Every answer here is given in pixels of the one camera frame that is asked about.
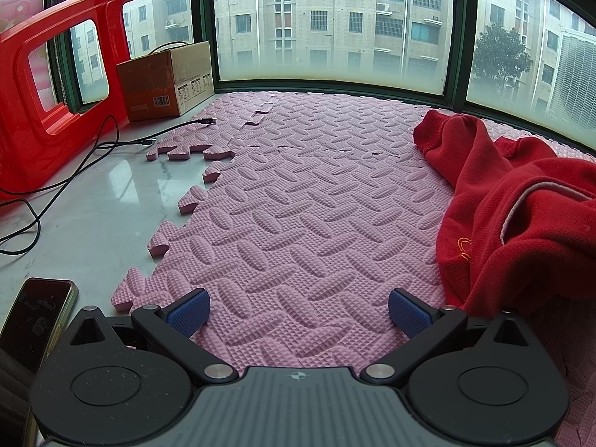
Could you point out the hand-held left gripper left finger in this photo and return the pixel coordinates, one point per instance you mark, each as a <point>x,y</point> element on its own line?
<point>188,312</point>

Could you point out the pink foam floor mat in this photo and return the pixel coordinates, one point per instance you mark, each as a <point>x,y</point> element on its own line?
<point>302,195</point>

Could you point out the dark green window frame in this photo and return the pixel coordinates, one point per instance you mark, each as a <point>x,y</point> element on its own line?
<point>205,9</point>

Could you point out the white louvered panel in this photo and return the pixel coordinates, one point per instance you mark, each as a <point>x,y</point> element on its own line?
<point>572,79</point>

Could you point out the green tree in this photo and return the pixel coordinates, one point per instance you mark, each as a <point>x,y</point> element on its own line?
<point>500,56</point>

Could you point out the beige apartment building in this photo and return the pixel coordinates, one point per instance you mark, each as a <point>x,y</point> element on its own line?
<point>326,9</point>

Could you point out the brown cardboard box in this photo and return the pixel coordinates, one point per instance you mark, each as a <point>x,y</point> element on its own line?
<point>153,88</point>

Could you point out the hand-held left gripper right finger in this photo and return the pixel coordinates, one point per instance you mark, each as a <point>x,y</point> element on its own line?
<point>407,312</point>

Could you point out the red sweatpants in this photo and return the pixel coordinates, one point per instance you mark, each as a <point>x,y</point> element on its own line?
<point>489,195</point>

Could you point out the red plastic stool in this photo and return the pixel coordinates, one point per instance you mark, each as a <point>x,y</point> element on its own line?
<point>56,149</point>

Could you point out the black smartphone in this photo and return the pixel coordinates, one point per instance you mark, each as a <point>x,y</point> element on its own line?
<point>32,321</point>

